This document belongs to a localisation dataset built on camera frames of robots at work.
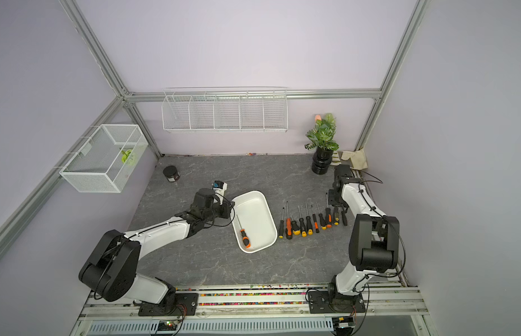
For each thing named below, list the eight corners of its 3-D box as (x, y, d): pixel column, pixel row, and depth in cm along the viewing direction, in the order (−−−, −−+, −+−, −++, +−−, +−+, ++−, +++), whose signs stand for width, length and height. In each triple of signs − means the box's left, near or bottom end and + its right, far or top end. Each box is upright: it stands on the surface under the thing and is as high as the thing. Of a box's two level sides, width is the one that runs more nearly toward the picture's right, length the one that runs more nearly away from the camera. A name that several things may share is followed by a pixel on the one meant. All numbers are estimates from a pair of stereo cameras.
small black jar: (164, 182, 112) (160, 176, 108) (168, 172, 117) (165, 165, 113) (178, 182, 112) (174, 176, 108) (182, 171, 117) (178, 165, 113)
